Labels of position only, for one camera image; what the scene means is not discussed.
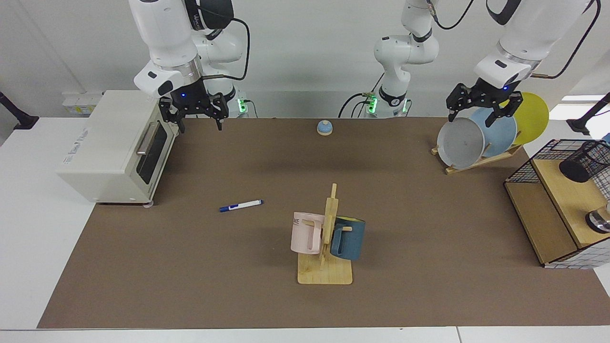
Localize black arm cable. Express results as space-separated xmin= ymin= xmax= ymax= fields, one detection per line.
xmin=427 ymin=0 xmax=602 ymax=80
xmin=203 ymin=17 xmax=251 ymax=82

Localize brown table cloth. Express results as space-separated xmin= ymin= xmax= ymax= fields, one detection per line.
xmin=37 ymin=117 xmax=610 ymax=329

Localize black base cables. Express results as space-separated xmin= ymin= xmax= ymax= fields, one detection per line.
xmin=338 ymin=71 xmax=384 ymax=118

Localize black mesh pen holder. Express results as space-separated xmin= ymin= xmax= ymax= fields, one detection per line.
xmin=559 ymin=141 xmax=610 ymax=201

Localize grey plate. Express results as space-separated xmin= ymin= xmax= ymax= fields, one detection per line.
xmin=437 ymin=117 xmax=486 ymax=170

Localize pink cup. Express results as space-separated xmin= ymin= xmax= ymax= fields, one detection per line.
xmin=290 ymin=212 xmax=325 ymax=255

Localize light blue plate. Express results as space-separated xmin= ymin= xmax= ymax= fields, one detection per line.
xmin=469 ymin=106 xmax=518 ymax=158

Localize yellow plate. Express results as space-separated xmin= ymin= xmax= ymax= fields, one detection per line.
xmin=498 ymin=92 xmax=549 ymax=146

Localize wire basket with wooden floor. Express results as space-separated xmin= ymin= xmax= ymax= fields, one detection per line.
xmin=504 ymin=139 xmax=610 ymax=270

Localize blue and white marker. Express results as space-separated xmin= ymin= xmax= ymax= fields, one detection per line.
xmin=219 ymin=200 xmax=264 ymax=212

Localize wooden cup stand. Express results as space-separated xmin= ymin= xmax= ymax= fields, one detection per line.
xmin=297 ymin=183 xmax=353 ymax=285

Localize wooden plate rack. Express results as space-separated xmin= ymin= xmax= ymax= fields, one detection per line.
xmin=431 ymin=143 xmax=523 ymax=175

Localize dark blue cup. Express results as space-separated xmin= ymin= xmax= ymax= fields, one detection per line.
xmin=330 ymin=216 xmax=366 ymax=261

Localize pale toaster oven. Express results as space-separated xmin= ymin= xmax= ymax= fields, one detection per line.
xmin=56 ymin=90 xmax=181 ymax=206

